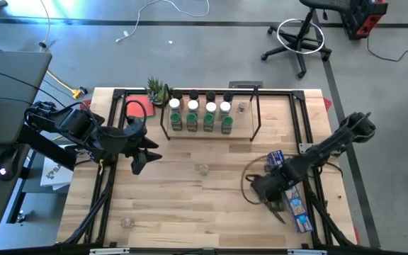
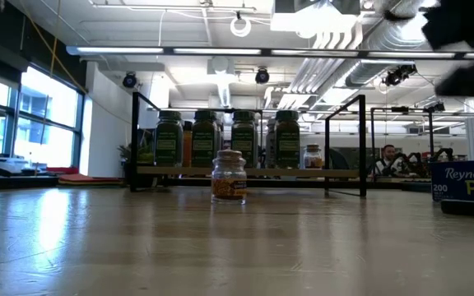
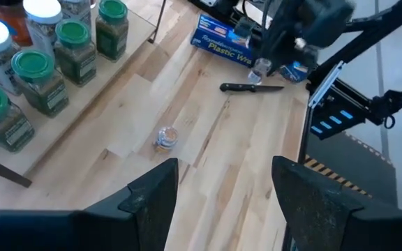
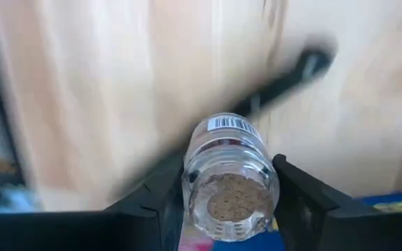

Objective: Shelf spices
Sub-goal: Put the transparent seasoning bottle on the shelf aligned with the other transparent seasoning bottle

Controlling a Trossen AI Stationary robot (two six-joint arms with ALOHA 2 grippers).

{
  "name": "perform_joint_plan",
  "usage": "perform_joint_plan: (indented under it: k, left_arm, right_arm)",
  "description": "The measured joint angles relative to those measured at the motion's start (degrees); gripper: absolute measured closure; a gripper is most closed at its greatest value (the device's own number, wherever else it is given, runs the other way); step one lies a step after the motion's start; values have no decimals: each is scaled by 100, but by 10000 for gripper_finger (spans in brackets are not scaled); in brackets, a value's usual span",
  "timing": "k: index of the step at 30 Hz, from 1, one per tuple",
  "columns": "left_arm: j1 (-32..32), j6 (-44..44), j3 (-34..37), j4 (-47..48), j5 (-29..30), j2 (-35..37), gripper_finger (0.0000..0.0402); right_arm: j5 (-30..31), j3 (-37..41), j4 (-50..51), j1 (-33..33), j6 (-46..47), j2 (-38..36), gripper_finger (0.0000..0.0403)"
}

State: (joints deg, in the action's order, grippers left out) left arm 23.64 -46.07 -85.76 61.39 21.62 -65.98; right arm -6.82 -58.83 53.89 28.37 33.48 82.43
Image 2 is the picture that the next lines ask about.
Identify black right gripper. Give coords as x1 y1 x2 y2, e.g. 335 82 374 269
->
421 0 474 106

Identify small cork stopper spice jar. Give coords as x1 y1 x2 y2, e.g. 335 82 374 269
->
303 143 323 170
211 148 248 206

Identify black lid orange spice jar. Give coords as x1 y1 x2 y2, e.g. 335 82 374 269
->
182 119 193 168

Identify wooden shelf black metal legs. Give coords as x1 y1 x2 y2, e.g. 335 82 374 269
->
129 91 368 198

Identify black background robot arms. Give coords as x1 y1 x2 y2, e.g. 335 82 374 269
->
397 146 454 176

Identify blue plastic wrap box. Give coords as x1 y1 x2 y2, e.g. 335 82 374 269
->
430 159 474 205

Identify person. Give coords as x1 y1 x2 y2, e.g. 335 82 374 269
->
370 143 402 178

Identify black overhead beam with lights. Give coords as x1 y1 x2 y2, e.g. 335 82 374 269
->
66 44 474 59

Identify black ceiling spotlight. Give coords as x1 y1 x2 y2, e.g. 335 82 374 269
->
121 72 138 89
254 67 271 86

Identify green potted succulent plant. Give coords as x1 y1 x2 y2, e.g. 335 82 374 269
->
116 139 156 189

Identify red orange flat mat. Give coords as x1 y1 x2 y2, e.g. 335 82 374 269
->
58 173 123 185

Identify large window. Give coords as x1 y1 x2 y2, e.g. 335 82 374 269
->
0 65 86 169

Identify black ceiling camera cluster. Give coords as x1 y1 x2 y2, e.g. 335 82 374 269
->
383 63 418 87

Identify silver ceiling ventilation duct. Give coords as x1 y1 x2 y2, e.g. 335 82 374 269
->
346 0 448 87

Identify white coiled cable loop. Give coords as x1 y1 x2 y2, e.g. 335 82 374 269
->
230 10 253 39

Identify yellow hanging cable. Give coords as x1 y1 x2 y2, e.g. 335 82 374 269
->
22 10 88 94

